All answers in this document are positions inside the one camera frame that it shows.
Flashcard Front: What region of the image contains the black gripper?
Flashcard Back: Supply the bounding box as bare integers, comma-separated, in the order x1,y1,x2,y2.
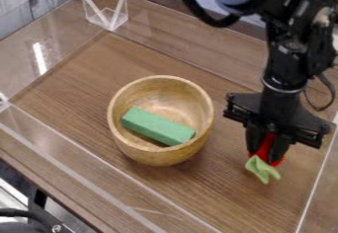
224,79,330,164

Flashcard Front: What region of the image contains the red plush fruit green leaf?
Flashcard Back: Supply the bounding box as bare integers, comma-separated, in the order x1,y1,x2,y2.
245,133,284,185

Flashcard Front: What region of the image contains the wooden bowl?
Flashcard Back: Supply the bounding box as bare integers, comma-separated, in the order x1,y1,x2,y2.
107,75,214,166

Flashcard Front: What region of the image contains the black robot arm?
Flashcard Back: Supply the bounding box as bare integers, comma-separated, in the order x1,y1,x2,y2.
181,0,338,166

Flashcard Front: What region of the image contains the green rectangular block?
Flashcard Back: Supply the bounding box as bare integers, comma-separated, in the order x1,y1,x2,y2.
122,107,195,146

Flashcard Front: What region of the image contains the black table frame bracket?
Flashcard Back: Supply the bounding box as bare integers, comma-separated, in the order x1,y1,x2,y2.
28,189,75,233

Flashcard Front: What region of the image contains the black cable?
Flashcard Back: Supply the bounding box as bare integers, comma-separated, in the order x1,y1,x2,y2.
0,205,46,233

